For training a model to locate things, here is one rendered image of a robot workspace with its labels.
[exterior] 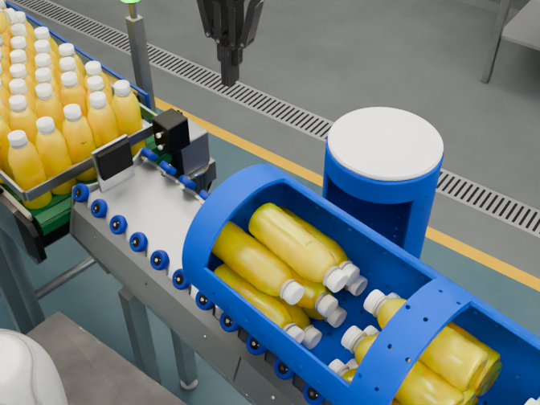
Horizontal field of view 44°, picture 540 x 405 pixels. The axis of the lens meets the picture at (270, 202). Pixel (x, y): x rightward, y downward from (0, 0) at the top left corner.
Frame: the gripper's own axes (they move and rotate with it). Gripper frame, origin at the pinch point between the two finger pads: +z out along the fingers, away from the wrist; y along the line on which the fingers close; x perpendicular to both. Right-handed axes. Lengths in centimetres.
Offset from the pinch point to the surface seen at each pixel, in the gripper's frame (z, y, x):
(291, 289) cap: 35.1, 17.4, -8.5
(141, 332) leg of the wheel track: 102, -36, 6
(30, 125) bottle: 44, -66, 10
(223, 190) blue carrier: 25.3, -0.6, -2.0
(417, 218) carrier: 58, 24, 45
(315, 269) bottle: 31.2, 20.2, -5.5
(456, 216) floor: 144, 18, 147
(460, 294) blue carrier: 26, 44, -3
